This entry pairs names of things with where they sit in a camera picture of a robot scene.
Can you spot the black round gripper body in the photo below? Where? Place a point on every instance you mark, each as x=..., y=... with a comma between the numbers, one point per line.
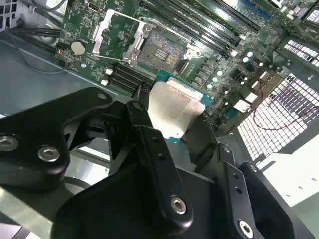
x=119, y=211

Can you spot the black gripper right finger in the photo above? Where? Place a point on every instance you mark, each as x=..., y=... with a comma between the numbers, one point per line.
x=269, y=204

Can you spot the metal socket cover frame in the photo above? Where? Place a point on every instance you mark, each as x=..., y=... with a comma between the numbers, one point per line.
x=101, y=32

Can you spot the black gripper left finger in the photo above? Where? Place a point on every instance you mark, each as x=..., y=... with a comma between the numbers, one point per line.
x=30, y=124

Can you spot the silver CPU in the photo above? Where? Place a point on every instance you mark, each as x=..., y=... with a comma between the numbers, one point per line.
x=172, y=109

